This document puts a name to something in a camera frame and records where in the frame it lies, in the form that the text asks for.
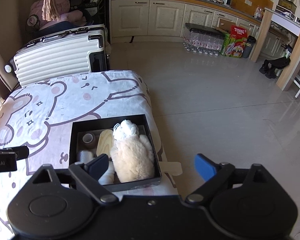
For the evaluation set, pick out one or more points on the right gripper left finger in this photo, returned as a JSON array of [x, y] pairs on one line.
[[86, 177]]

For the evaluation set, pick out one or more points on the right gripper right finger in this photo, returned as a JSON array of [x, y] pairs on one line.
[[215, 178]]

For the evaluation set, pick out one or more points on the light wooden board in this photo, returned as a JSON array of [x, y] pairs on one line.
[[105, 142]]

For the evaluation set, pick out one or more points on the white yarn ball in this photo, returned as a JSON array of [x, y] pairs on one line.
[[125, 130]]

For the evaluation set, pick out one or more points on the brown tape roll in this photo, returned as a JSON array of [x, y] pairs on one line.
[[89, 139]]

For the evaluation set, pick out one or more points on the white fluffy plush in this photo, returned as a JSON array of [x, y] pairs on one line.
[[133, 158]]

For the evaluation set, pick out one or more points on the cartoon bear bed sheet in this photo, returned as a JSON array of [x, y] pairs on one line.
[[40, 116]]

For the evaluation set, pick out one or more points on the black storage box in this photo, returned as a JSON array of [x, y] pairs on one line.
[[99, 125]]

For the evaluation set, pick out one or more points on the black shoes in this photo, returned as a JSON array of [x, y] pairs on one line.
[[269, 66]]

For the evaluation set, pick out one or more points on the white ribbed suitcase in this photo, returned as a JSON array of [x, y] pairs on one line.
[[74, 51]]

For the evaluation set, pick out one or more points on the red green snack carton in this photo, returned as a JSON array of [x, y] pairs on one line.
[[234, 42]]

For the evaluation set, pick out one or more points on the water bottle pack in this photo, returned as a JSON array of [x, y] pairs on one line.
[[202, 40]]

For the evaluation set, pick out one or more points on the black trash bin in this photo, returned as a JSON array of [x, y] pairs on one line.
[[248, 46]]

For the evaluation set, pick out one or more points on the hanging beige tassel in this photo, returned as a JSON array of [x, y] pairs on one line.
[[49, 11]]

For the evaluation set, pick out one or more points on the cream kitchen cabinets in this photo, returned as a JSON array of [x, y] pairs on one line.
[[164, 20]]

